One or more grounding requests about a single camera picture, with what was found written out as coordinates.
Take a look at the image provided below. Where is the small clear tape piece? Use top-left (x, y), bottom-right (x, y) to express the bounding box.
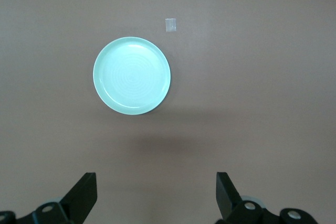
top-left (165, 18), bottom-right (177, 33)

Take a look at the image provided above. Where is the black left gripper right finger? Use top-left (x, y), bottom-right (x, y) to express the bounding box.
top-left (215, 172), bottom-right (320, 224)

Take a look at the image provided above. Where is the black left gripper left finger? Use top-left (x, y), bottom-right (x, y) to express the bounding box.
top-left (0, 172), bottom-right (98, 224)

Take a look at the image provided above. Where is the pale green round plate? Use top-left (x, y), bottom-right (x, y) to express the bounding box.
top-left (92, 36), bottom-right (172, 116)

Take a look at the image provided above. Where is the brown table cover mat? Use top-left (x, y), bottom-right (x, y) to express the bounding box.
top-left (0, 0), bottom-right (336, 224)

